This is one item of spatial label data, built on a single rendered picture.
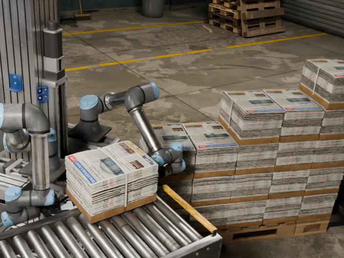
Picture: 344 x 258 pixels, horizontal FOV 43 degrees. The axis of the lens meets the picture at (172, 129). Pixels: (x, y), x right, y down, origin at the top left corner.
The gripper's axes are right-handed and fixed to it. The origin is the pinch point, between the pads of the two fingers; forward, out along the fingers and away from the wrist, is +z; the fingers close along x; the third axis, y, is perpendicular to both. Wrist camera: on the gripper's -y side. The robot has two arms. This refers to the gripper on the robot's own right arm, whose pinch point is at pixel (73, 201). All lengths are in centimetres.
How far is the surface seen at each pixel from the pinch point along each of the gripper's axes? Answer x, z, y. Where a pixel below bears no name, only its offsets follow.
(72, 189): -1.3, -1.1, 8.7
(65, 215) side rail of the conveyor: -10.2, -8.7, 1.8
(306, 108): -16, 157, 28
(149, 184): -22.7, 30.6, 14.5
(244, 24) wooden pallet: 428, 550, -55
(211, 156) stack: 4, 97, -2
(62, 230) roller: -19.3, -14.5, 1.6
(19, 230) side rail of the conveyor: -10.1, -31.3, 1.8
